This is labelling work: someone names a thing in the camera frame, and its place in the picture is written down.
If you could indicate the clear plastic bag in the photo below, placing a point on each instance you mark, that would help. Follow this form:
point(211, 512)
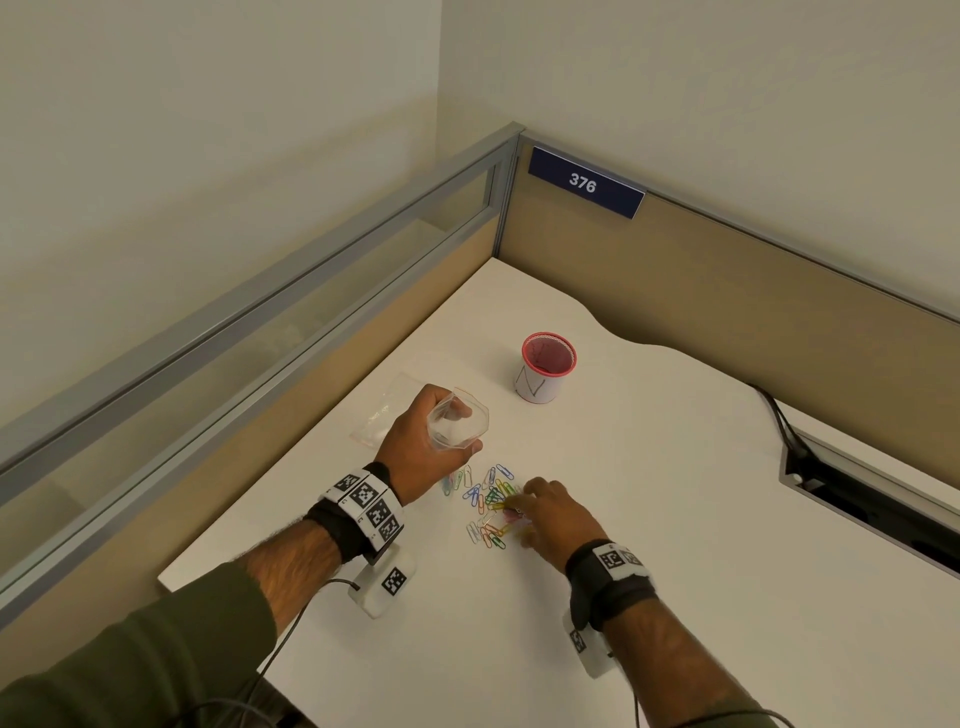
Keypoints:
point(469, 427)

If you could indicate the pile of coloured paper clips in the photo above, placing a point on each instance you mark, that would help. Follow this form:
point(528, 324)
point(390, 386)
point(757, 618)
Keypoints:
point(487, 510)

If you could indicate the left marker wristband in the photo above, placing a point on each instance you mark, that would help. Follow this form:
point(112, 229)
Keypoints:
point(349, 517)

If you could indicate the person's left forearm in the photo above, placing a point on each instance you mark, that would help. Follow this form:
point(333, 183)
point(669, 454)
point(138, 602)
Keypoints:
point(296, 562)

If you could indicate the person's left hand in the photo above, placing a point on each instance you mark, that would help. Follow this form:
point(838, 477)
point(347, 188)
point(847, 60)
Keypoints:
point(409, 450)

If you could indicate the person's right forearm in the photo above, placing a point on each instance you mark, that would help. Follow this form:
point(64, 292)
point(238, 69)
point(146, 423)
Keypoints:
point(660, 652)

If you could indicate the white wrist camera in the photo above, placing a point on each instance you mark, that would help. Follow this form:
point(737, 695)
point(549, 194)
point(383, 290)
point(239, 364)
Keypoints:
point(592, 656)
point(379, 585)

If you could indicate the beige partition panel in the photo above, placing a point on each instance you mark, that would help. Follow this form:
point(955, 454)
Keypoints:
point(750, 292)

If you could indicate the olive green left sleeve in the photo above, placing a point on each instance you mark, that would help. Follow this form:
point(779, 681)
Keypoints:
point(142, 652)

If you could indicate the person's right hand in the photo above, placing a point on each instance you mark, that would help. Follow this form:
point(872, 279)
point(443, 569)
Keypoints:
point(562, 525)

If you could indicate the red-rimmed white paper cup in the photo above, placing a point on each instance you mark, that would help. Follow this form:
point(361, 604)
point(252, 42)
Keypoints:
point(536, 386)

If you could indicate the olive green sleeve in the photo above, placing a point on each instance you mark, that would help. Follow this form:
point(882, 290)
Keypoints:
point(735, 718)
point(142, 652)

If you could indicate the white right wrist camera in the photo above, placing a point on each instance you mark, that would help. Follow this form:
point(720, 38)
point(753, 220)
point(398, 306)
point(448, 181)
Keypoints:
point(592, 656)

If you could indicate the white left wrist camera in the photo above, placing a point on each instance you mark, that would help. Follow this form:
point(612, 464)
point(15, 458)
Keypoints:
point(379, 585)

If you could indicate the blue number sign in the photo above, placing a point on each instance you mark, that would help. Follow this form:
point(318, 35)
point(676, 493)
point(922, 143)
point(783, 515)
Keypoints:
point(585, 182)

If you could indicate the olive green right sleeve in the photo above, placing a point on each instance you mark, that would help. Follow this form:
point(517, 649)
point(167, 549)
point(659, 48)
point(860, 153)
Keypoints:
point(735, 718)

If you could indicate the flat spare clear bag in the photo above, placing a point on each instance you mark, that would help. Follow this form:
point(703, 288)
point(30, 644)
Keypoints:
point(379, 412)

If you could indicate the grey-framed glass partition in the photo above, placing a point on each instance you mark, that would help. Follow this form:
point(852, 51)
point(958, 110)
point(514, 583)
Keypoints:
point(225, 337)

